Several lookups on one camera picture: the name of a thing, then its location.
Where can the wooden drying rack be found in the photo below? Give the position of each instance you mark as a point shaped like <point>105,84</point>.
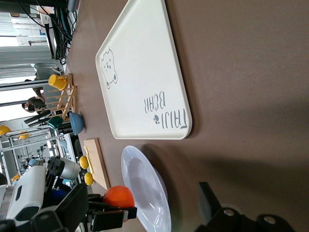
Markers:
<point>67,101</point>

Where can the yellow cup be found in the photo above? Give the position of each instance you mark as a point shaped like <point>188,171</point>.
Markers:
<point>57,82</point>

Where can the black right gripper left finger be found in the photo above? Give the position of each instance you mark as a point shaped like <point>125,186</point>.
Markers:
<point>70,210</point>

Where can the wooden cutting board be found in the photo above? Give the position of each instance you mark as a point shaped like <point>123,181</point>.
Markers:
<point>99,159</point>

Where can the cream bear print tray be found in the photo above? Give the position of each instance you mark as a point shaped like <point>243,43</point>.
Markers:
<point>144,72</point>

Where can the yellow plastic fork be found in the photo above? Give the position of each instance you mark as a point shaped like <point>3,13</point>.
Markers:
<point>86,149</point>

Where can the white round plate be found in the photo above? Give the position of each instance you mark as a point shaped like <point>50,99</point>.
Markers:
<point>144,183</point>

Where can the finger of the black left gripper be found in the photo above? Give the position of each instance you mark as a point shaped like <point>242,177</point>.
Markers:
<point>108,218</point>
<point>95,199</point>

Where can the dark green container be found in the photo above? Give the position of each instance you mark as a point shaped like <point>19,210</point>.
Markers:
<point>55,122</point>

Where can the yellow plastic knife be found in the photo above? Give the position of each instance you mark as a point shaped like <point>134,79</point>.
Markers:
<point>89,161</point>

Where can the seated person in background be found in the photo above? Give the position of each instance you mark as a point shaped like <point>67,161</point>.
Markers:
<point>33,104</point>

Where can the blue bowl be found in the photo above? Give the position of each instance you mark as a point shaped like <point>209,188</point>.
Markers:
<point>77,123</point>

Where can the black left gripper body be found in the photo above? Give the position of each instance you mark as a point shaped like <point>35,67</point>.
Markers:
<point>56,192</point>

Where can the yellow lemon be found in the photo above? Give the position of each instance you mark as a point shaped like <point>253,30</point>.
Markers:
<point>83,162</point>
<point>88,178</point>

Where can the orange fruit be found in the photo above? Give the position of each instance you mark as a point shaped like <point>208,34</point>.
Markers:
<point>119,195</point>

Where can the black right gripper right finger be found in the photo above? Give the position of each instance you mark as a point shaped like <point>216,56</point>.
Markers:
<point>212,210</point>

